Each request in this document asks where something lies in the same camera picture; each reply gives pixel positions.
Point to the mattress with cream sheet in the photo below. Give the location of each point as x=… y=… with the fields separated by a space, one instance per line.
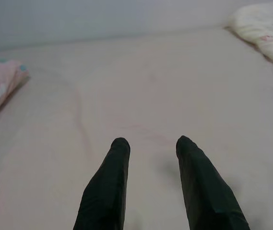
x=136 y=95

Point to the cream cartoon print comforter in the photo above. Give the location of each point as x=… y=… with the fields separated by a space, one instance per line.
x=263 y=31

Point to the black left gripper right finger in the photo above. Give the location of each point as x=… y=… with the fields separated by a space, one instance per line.
x=205 y=191

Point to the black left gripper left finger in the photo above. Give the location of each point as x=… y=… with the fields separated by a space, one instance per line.
x=107 y=187

